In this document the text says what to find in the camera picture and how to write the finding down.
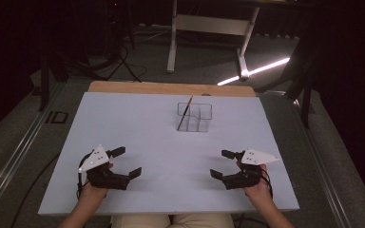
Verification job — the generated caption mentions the black cable on floor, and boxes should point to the black cable on floor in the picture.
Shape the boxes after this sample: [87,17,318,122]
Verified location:
[10,152,62,228]

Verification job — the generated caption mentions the person's legs in beige pants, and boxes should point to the person's legs in beige pants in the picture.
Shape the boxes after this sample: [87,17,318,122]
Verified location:
[110,213,236,228]

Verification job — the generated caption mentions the clear acrylic organizer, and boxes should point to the clear acrylic organizer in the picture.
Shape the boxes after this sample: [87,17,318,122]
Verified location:
[175,102,214,133]

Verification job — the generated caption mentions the hand-held gripper cable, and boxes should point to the hand-held gripper cable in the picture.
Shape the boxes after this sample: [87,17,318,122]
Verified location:
[259,166,274,200]
[75,154,91,200]

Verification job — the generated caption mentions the white metal stand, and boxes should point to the white metal stand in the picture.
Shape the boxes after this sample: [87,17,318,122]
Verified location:
[165,0,261,81]

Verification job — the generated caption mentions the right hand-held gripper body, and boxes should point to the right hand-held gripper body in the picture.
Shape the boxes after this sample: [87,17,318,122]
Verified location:
[221,147,280,191]

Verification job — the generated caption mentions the person's right hand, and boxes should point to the person's right hand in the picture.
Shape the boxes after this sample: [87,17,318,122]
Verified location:
[243,164,274,206]

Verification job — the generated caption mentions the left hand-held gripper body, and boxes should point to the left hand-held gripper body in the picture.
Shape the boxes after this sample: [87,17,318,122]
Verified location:
[78,144,131,191]

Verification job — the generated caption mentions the black floor cables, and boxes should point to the black floor cables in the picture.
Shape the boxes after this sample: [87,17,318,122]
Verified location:
[61,44,148,84]

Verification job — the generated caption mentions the metal floor rail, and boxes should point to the metal floor rail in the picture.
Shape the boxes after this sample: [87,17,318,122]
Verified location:
[0,80,66,218]
[293,98,355,228]

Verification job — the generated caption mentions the left hand-held gripper cable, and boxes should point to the left hand-held gripper cable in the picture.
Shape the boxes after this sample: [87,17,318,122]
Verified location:
[75,154,91,200]

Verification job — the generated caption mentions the black metal stand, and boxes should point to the black metal stand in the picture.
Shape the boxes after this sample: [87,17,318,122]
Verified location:
[284,28,319,129]

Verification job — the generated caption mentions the black makeup brush gold ferrule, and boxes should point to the black makeup brush gold ferrule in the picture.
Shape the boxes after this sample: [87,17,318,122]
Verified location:
[176,94,194,131]

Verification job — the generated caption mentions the right hand-held gripper cable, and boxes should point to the right hand-held gripper cable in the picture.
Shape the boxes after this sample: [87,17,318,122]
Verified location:
[259,166,274,200]

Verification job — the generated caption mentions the person's left hand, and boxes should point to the person's left hand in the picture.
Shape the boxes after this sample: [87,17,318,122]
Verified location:
[80,181,109,200]

